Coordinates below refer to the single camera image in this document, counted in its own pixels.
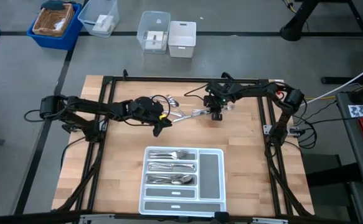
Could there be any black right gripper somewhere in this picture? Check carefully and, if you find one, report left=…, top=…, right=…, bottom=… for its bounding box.
left=203, top=93, right=232, bottom=122

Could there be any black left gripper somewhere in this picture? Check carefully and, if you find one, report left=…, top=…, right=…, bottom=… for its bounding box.
left=148, top=100, right=173, bottom=138

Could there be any small silver teaspoon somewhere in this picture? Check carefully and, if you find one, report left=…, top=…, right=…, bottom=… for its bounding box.
left=149, top=95, right=180, bottom=108

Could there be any silver spoon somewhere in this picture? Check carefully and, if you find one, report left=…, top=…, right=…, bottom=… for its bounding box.
left=146, top=174, right=195, bottom=184
left=167, top=94, right=185, bottom=119
left=146, top=177, right=184, bottom=186
left=147, top=175, right=188, bottom=183

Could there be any white cutlery tray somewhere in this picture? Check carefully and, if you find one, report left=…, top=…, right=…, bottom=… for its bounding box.
left=138, top=146, right=227, bottom=218

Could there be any white plastic bin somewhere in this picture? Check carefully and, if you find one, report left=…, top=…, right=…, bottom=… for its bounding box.
left=167, top=21, right=197, bottom=59

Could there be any white box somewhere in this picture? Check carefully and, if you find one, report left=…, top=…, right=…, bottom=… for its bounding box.
left=92, top=14, right=115, bottom=34
left=144, top=30, right=167, bottom=50

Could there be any tall clear plastic bin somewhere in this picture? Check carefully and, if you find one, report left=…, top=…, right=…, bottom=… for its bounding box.
left=136, top=11, right=171, bottom=55

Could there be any black equipment stand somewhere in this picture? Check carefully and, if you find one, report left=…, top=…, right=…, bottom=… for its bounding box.
left=279, top=0, right=363, bottom=62

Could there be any black floor bar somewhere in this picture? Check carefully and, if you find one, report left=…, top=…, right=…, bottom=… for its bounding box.
left=320, top=76, right=363, bottom=85

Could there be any large clear plastic bin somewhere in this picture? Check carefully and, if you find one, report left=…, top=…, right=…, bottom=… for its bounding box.
left=77, top=0, right=120, bottom=39

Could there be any blue plastic bin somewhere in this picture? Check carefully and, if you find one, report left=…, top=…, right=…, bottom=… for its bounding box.
left=26, top=2, right=84, bottom=51

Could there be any black desk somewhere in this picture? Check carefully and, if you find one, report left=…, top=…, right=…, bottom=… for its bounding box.
left=336, top=83, right=363, bottom=189

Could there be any white crumpled paper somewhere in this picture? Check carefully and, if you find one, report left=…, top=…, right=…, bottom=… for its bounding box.
left=53, top=17, right=67, bottom=31

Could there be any brown wicker basket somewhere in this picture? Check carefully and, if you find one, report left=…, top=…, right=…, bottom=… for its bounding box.
left=32, top=2, right=75, bottom=38

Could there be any black crossbeam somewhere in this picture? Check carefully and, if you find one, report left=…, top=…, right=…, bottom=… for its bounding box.
left=0, top=210, right=363, bottom=224

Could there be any black object on basket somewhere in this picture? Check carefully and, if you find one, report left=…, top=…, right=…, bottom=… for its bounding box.
left=40, top=0, right=66, bottom=11

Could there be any yellow cable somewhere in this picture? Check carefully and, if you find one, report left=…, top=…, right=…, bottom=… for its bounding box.
left=284, top=0, right=296, bottom=14
left=304, top=96, right=337, bottom=101

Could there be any silver metal bracket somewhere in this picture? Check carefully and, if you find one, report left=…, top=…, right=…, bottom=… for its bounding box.
left=252, top=217, right=290, bottom=224
left=79, top=213, right=116, bottom=224

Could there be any white cable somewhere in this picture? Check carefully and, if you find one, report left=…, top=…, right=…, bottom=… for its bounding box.
left=299, top=59, right=363, bottom=108

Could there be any black desk leg frame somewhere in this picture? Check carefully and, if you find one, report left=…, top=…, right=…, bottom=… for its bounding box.
left=301, top=153, right=363, bottom=224

